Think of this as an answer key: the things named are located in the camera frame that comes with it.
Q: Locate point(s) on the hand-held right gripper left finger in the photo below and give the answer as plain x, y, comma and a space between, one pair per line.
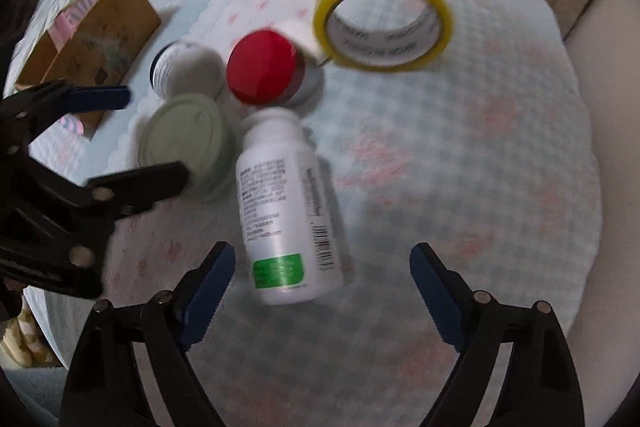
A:
212, 279

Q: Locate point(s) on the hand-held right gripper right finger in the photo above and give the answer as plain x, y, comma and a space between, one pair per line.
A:
434, 287

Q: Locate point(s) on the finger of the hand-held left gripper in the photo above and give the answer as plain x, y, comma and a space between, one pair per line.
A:
100, 98
145, 183

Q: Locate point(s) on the green lid round jar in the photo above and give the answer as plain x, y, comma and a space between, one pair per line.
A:
185, 132

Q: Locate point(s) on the white bottle green label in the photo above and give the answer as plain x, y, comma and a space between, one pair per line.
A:
280, 207

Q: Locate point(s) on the brown cardboard box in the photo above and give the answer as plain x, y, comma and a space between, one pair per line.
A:
115, 22

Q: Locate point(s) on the yellow patterned cloth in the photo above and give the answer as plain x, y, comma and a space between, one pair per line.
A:
20, 342

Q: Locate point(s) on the white cap dark bottle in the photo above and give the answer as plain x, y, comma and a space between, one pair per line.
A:
190, 69

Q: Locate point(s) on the checked light blue tablecloth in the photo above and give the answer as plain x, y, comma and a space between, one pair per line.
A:
450, 157

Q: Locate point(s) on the red lid jar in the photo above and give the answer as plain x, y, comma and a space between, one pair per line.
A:
260, 67

